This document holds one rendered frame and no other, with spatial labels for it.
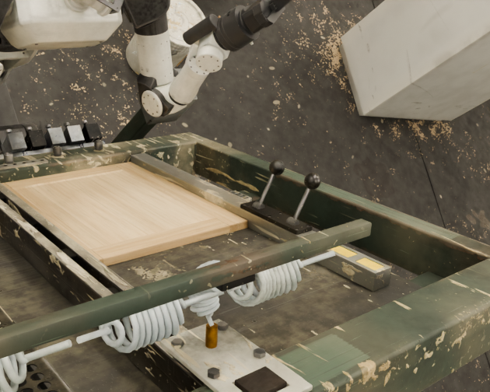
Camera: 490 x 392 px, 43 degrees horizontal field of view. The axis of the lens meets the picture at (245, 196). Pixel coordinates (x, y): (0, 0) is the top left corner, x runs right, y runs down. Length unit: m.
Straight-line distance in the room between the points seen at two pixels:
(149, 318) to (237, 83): 2.89
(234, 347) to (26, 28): 0.94
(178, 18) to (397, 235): 1.88
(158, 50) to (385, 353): 1.09
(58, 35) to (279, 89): 2.31
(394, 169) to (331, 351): 3.24
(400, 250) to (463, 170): 3.13
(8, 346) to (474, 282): 0.78
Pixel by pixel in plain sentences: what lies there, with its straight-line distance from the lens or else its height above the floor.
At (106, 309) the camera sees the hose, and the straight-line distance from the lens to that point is 0.64.
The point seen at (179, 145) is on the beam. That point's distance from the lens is 2.01.
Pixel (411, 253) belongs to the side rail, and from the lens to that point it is 1.49.
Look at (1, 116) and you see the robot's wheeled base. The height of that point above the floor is 0.17.
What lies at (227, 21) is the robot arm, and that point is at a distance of 1.52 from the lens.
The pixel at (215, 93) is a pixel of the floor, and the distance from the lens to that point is 3.42.
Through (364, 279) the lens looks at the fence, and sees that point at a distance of 1.26.
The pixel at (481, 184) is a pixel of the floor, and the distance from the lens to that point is 4.71.
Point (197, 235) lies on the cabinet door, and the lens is 1.41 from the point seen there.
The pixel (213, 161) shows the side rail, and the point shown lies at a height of 0.96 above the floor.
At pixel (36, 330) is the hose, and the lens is 0.62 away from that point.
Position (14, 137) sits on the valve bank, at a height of 0.76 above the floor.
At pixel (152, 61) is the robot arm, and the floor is 1.22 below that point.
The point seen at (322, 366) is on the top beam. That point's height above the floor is 1.86.
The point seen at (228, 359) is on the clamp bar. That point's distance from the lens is 0.83.
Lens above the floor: 2.51
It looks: 51 degrees down
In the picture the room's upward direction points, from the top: 57 degrees clockwise
